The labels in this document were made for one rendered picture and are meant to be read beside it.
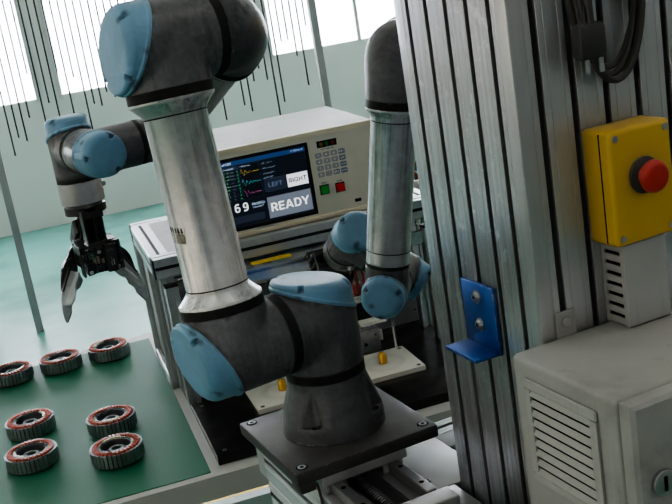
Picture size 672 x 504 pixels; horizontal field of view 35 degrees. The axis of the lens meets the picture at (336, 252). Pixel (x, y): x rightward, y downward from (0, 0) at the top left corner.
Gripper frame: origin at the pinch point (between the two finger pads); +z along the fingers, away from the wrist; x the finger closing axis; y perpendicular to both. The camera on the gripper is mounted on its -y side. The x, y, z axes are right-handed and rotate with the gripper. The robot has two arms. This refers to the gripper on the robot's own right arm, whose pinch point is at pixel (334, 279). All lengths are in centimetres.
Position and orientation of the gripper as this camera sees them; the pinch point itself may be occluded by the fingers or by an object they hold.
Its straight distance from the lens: 223.6
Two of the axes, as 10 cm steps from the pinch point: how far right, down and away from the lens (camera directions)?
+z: -1.7, 2.9, 9.4
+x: 2.8, 9.3, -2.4
